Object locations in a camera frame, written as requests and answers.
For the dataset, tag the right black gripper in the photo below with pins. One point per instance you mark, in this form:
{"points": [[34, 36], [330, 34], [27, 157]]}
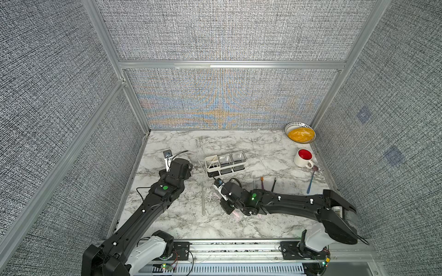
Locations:
{"points": [[223, 203]]}

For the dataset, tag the white toothbrush holder caddy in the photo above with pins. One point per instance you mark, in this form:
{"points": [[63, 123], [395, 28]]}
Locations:
{"points": [[218, 165]]}

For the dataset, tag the black toothbrush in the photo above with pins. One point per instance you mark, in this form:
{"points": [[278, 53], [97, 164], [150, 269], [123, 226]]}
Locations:
{"points": [[274, 184]]}

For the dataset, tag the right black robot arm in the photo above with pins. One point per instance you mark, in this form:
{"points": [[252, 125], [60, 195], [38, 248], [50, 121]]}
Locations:
{"points": [[337, 218]]}

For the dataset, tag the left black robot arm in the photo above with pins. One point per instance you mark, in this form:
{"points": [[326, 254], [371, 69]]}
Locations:
{"points": [[110, 258]]}

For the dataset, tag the clear cup left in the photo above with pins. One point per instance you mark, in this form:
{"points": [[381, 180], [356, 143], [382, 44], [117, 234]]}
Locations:
{"points": [[225, 160]]}

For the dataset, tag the clear cup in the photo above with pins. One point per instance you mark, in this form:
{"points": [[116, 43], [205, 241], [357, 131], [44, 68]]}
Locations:
{"points": [[225, 160], [239, 157]]}

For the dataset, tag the clear cup right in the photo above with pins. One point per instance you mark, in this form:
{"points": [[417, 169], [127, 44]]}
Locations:
{"points": [[239, 157]]}

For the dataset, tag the white mug red inside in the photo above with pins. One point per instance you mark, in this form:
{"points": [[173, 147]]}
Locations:
{"points": [[304, 158]]}

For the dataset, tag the patterned bowl with yellow food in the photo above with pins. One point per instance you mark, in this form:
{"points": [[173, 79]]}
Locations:
{"points": [[300, 133]]}

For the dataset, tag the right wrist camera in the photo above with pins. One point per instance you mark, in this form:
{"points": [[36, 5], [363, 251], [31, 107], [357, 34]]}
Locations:
{"points": [[220, 187]]}

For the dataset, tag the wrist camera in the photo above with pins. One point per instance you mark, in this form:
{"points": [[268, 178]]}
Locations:
{"points": [[168, 157], [220, 187]]}

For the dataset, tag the aluminium front rail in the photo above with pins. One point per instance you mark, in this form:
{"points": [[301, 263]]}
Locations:
{"points": [[267, 251]]}

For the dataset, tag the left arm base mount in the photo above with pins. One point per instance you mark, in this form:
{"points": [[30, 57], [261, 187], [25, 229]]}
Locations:
{"points": [[172, 250]]}

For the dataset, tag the white slotted cable duct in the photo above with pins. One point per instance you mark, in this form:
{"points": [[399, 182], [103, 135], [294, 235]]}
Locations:
{"points": [[227, 269]]}

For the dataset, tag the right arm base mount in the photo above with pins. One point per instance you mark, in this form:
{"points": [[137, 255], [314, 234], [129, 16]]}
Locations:
{"points": [[291, 250]]}

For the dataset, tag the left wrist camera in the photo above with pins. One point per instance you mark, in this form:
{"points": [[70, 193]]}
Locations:
{"points": [[168, 157]]}

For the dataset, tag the blue handled spoon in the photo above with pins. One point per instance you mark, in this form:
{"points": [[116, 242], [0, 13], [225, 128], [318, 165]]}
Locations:
{"points": [[314, 170]]}

